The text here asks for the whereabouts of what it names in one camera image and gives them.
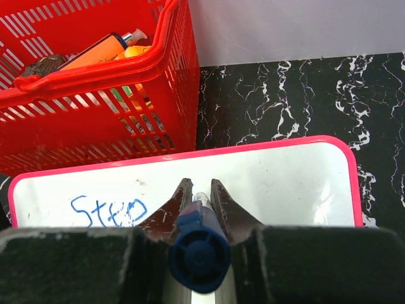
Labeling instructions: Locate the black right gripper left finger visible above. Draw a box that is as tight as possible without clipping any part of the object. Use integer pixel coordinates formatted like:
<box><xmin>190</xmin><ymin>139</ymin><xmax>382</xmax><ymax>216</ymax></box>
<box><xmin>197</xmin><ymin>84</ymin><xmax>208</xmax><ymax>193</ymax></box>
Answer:
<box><xmin>0</xmin><ymin>177</ymin><xmax>193</xmax><ymax>304</ymax></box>

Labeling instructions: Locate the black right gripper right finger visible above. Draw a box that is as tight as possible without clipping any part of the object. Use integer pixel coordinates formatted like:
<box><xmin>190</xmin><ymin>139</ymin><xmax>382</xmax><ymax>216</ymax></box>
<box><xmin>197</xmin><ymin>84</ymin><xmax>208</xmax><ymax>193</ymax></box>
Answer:
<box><xmin>210</xmin><ymin>179</ymin><xmax>404</xmax><ymax>303</ymax></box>

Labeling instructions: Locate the blue whiteboard marker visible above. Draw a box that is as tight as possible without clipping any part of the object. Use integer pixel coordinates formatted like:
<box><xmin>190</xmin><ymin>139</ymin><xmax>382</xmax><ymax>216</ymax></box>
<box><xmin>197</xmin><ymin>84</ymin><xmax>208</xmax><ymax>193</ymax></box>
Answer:
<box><xmin>168</xmin><ymin>192</ymin><xmax>231</xmax><ymax>295</ymax></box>

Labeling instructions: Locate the pink framed whiteboard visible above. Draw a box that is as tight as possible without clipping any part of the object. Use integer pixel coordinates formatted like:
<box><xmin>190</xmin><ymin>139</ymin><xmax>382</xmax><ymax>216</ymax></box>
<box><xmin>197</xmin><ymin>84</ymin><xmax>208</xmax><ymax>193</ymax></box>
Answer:
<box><xmin>8</xmin><ymin>136</ymin><xmax>363</xmax><ymax>227</ymax></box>

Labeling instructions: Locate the red plastic basket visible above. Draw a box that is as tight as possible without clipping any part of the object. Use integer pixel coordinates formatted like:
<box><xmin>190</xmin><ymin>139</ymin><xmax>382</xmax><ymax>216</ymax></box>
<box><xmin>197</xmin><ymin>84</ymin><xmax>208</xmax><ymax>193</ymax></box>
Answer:
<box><xmin>1</xmin><ymin>1</ymin><xmax>200</xmax><ymax>176</ymax></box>

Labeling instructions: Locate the orange pump bottle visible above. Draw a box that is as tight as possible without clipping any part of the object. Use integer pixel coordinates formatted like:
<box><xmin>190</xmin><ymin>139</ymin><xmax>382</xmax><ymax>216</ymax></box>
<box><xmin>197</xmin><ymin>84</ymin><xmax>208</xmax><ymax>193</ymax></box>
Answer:
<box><xmin>57</xmin><ymin>28</ymin><xmax>147</xmax><ymax>71</ymax></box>

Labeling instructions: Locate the yellow green striped sponge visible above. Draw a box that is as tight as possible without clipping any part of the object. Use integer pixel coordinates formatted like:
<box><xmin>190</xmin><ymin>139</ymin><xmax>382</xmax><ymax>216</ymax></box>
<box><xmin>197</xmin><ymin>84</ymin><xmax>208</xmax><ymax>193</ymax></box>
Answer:
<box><xmin>115</xmin><ymin>46</ymin><xmax>151</xmax><ymax>60</ymax></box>

